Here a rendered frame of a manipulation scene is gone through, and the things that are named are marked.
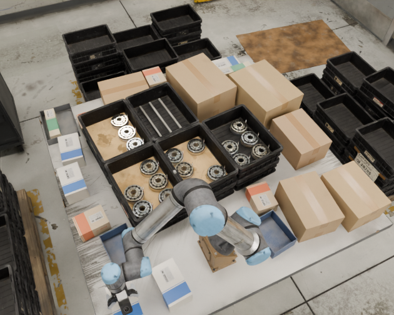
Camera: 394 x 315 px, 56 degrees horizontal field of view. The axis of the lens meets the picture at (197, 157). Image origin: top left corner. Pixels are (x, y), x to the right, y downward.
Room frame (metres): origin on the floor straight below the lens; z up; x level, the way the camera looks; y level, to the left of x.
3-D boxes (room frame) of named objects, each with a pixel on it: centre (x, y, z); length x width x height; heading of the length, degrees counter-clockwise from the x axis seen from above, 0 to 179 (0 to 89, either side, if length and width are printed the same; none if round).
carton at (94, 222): (0.89, 0.55, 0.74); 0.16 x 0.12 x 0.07; 122
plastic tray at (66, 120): (1.60, 0.89, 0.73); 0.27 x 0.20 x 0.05; 25
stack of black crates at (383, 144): (1.61, -1.31, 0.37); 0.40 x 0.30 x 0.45; 26
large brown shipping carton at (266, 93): (1.82, -0.43, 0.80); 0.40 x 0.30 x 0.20; 33
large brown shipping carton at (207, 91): (1.88, -0.01, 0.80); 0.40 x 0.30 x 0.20; 34
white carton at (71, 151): (1.36, 0.75, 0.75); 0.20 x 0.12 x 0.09; 21
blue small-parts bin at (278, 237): (0.86, -0.40, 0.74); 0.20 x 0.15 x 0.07; 33
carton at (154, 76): (1.94, 0.30, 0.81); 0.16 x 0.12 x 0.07; 24
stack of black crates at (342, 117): (1.97, -1.13, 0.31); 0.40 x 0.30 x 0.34; 26
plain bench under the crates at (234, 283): (1.31, -0.01, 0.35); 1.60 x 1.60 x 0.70; 26
